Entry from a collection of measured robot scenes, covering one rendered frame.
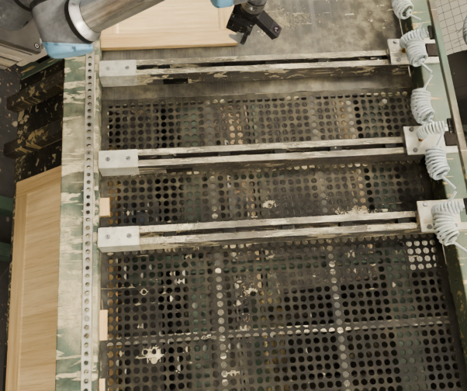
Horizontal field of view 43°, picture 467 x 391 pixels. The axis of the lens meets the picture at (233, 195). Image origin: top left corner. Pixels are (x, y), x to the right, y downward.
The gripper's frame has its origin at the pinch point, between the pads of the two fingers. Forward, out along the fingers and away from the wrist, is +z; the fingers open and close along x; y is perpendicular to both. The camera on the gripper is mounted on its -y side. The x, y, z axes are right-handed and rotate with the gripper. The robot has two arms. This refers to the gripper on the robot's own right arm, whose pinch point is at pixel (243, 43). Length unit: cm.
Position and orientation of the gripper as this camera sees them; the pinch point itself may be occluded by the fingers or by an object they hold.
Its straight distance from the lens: 208.1
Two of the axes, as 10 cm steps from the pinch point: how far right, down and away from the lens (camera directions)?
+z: -2.2, 3.1, 9.3
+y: -9.2, -3.8, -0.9
